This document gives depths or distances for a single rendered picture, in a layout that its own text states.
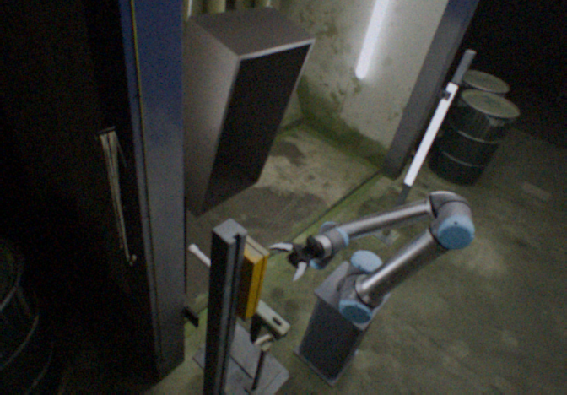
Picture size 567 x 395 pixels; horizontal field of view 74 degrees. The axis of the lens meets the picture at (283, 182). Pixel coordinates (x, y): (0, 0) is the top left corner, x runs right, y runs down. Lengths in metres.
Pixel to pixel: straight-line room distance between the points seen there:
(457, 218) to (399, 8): 2.57
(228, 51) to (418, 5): 2.19
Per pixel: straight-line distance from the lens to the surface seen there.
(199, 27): 1.93
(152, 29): 1.10
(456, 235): 1.45
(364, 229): 1.67
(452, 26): 3.56
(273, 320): 1.32
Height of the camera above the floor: 2.26
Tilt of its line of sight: 38 degrees down
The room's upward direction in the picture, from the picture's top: 11 degrees clockwise
